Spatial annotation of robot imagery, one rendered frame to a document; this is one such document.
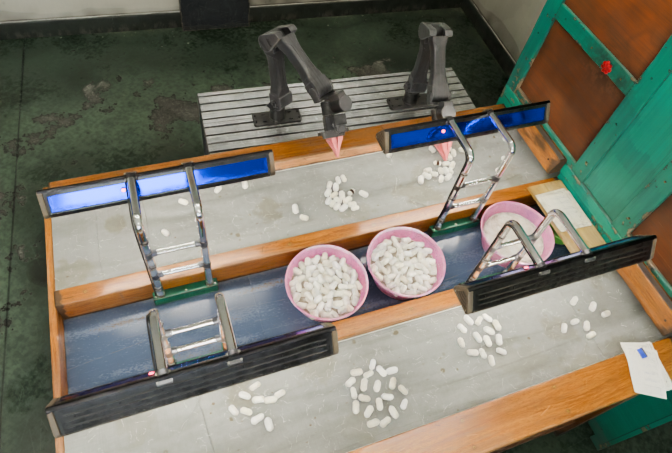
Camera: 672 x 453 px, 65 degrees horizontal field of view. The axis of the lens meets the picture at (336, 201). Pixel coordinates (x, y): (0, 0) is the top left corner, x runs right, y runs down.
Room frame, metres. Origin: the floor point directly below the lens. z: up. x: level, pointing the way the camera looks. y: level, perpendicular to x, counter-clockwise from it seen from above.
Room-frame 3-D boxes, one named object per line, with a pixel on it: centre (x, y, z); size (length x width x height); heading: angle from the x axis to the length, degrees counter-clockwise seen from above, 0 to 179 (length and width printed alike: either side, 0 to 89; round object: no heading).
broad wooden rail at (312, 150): (1.35, 0.14, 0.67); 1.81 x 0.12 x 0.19; 119
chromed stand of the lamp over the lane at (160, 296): (0.78, 0.45, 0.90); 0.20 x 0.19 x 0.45; 119
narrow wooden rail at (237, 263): (1.01, -0.05, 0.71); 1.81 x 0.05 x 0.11; 119
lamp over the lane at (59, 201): (0.85, 0.48, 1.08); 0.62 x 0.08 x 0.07; 119
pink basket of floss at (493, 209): (1.15, -0.66, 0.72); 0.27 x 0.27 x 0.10
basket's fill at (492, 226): (1.15, -0.66, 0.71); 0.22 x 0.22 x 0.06
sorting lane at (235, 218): (1.16, 0.04, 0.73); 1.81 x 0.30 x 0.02; 119
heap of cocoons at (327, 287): (0.81, -0.02, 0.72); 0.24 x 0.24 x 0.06
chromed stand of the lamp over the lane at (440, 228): (1.25, -0.41, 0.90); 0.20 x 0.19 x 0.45; 119
